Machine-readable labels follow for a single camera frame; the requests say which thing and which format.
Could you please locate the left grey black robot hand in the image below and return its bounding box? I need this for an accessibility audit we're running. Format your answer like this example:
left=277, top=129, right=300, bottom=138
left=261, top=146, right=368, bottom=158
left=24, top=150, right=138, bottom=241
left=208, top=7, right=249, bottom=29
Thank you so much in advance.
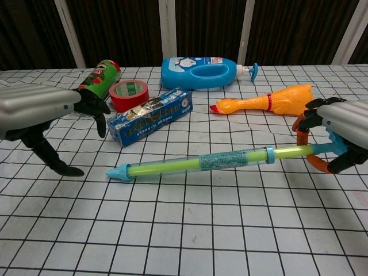
left=0, top=83, right=112, bottom=178

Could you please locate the red tape roll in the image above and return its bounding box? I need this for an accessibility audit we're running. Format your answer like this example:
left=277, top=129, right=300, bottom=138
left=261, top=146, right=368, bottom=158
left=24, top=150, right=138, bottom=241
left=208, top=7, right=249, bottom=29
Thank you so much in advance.
left=109, top=80, right=150, bottom=113

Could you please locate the yellow rubber chicken toy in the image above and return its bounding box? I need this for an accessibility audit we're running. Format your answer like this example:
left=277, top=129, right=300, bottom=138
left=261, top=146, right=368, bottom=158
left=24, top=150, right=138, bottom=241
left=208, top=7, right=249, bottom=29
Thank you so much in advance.
left=209, top=83, right=317, bottom=117

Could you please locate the blue-green plastic water pump toy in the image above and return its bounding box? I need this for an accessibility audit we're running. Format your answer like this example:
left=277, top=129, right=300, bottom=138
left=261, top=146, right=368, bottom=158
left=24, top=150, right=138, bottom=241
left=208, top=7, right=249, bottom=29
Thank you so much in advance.
left=105, top=145, right=275, bottom=182

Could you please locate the right grey black orange-tipped hand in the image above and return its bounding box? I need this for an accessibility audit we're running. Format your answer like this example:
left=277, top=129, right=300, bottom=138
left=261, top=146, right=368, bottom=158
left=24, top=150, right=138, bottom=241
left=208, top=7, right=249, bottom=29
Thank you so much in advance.
left=292, top=97, right=368, bottom=175

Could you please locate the green Pringles can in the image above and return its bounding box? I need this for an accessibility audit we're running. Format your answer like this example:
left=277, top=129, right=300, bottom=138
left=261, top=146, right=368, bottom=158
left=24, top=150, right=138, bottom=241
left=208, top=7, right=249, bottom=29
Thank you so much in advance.
left=76, top=59, right=121, bottom=101

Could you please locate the white black-grid tablecloth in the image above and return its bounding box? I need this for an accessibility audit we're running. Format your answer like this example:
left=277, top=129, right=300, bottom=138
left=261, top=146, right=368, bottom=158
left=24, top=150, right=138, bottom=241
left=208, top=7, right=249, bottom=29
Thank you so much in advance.
left=0, top=64, right=368, bottom=276

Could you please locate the white frame post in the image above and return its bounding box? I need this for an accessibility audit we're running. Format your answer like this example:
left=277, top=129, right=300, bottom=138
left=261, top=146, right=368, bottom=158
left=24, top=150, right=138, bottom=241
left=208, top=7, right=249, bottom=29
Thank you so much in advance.
left=237, top=0, right=255, bottom=66
left=332, top=0, right=368, bottom=66
left=158, top=0, right=177, bottom=67
left=53, top=0, right=87, bottom=69

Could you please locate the blue detergent pump bottle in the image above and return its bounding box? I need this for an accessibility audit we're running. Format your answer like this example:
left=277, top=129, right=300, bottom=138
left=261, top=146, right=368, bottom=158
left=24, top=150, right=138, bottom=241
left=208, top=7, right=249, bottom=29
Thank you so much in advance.
left=160, top=56, right=259, bottom=90

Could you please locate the blue cardboard box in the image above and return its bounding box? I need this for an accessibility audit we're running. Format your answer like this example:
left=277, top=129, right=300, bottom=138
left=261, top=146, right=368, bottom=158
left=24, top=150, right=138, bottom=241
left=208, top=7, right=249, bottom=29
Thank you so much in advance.
left=106, top=88, right=193, bottom=148

